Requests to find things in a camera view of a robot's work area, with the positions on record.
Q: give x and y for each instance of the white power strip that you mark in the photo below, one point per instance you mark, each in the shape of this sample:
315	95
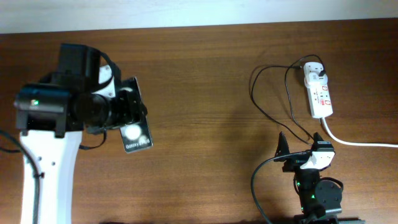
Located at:
319	97

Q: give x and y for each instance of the black Galaxy smartphone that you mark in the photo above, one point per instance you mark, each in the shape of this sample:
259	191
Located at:
136	135

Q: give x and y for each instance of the white USB charger adapter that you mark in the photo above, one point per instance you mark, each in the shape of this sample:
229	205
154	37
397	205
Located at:
312	80

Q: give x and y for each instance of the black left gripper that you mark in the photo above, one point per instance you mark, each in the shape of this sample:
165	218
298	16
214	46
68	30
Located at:
129	104

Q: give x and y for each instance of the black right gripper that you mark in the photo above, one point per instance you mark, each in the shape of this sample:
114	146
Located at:
295	162

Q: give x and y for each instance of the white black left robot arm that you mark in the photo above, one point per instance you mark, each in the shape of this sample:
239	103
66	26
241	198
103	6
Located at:
85	94

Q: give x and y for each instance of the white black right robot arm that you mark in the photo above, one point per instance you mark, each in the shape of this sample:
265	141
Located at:
320	197

